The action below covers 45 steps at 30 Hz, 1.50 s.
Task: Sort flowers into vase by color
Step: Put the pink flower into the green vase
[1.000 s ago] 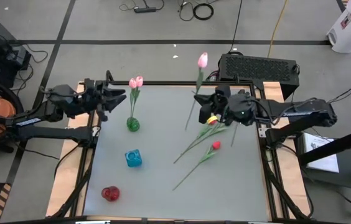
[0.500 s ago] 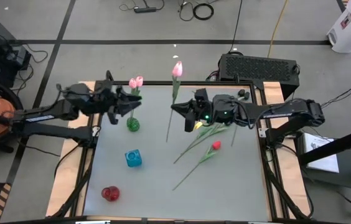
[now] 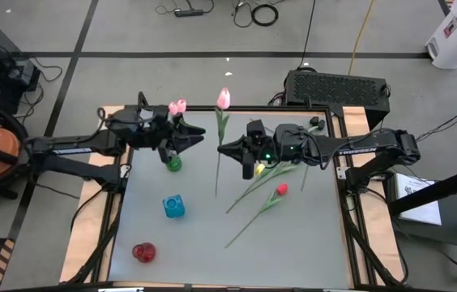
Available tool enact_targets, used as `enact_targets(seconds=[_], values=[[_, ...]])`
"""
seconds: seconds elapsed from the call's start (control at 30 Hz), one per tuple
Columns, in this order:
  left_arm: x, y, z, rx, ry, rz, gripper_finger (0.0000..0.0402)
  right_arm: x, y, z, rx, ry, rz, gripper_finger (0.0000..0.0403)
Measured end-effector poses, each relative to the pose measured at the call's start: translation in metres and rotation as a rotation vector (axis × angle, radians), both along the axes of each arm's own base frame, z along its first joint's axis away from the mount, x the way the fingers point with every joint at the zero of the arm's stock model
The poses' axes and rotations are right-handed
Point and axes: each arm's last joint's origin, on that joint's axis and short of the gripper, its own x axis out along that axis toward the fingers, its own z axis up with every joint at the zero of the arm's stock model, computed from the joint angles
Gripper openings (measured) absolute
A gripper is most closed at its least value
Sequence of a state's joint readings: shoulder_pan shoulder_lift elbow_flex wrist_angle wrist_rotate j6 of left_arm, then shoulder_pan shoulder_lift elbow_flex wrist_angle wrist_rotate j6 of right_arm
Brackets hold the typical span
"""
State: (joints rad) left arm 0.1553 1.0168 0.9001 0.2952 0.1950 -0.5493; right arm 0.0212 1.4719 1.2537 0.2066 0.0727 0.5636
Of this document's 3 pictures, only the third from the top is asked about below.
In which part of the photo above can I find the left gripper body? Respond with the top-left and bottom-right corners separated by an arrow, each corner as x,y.
147,105 -> 181,164

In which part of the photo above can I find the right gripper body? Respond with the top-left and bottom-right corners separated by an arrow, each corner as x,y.
241,119 -> 276,180

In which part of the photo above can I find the black artificial tulip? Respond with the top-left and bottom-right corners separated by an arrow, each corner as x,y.
303,115 -> 321,134
301,118 -> 327,192
236,161 -> 301,204

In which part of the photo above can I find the red artificial tulip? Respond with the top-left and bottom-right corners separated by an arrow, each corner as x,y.
224,161 -> 294,215
224,182 -> 289,250

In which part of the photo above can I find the green glass vase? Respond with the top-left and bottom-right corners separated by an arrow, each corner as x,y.
165,155 -> 184,173

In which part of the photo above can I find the blue glass vase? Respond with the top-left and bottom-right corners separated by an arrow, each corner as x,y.
161,194 -> 186,219

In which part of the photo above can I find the red glass vase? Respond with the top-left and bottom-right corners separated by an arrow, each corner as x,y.
131,242 -> 157,264

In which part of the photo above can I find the black perforated computer case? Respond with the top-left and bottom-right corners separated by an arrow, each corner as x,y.
284,68 -> 391,131

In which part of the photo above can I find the grey table mat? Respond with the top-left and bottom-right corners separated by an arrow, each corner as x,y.
108,109 -> 352,290

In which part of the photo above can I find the black power strip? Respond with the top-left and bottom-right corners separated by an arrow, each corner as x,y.
173,8 -> 205,18

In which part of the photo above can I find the orange vacuum cleaner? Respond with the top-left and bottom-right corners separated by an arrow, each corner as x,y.
0,100 -> 34,212

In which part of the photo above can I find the white paper booklet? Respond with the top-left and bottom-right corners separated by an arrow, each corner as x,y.
394,172 -> 443,226

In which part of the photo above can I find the black metal stand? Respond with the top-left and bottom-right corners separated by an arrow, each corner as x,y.
386,161 -> 457,287

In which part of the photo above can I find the white bin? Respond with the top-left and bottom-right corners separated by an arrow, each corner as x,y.
425,0 -> 457,70

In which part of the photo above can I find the black aluminium table frame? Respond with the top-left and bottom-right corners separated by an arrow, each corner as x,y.
66,91 -> 410,292

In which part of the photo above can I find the black hanging cable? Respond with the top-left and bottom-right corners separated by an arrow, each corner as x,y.
297,0 -> 317,69

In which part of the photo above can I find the coiled black cable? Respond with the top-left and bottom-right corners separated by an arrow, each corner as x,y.
250,2 -> 280,28

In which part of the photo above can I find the yellow hanging cable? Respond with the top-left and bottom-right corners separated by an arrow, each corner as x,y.
348,0 -> 375,76

